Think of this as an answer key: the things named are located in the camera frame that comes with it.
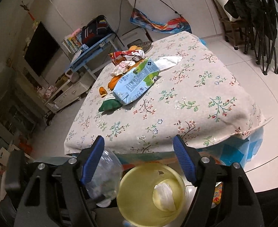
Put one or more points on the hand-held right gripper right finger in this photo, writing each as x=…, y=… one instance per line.
x=183, y=160

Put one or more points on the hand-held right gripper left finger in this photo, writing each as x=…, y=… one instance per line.
x=91, y=163

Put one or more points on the yellow plastic bin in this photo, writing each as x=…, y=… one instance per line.
x=134, y=194

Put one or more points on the green pouch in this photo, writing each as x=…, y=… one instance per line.
x=108, y=106

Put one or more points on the blue green wipes packet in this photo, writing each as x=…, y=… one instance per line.
x=134, y=82

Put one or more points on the white paper napkin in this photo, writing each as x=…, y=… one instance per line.
x=168, y=62

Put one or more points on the white bag with red print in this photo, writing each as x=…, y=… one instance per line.
x=123, y=66

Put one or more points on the red and white wrapper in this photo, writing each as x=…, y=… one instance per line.
x=120, y=54

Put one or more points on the clear plastic bottle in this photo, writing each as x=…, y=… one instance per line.
x=108, y=170

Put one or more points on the white crumpled plastic bag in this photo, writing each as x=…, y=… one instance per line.
x=163, y=195

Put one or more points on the blue checked tablecloth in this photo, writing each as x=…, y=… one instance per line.
x=236, y=149

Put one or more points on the dark display cabinet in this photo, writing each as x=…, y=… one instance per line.
x=16, y=113

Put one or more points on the black shoes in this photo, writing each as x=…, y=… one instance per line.
x=49, y=119

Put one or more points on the floral tablecloth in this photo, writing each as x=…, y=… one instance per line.
x=176, y=99

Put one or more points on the white television cabinet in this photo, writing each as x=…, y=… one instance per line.
x=70, y=92

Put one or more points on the pink floral bag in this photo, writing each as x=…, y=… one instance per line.
x=49, y=92

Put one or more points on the pink kettlebell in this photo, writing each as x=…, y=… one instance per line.
x=72, y=76

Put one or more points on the blue desk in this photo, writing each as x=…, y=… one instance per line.
x=91, y=52

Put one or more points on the dark fruit dish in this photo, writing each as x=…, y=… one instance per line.
x=147, y=45

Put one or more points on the row of books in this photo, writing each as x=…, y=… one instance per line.
x=71, y=43

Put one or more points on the yellow mango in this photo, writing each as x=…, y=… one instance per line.
x=134, y=48

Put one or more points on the black television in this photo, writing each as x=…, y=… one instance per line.
x=40, y=49

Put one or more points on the dark striped backpack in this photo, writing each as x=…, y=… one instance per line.
x=94, y=30

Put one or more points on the pink plush toy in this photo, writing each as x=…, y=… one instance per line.
x=77, y=31

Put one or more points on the white air purifier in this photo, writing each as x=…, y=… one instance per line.
x=131, y=34

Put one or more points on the colourful printed bag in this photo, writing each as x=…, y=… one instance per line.
x=157, y=24

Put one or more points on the wooden chair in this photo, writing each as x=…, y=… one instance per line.
x=231, y=26

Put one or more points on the green plush toy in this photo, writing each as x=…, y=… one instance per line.
x=35, y=24

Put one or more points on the red hanging ornament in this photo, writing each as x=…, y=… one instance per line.
x=30, y=14

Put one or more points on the black folding chairs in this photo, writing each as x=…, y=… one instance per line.
x=259, y=16

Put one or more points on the white and black pillow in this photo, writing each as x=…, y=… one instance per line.
x=220, y=0

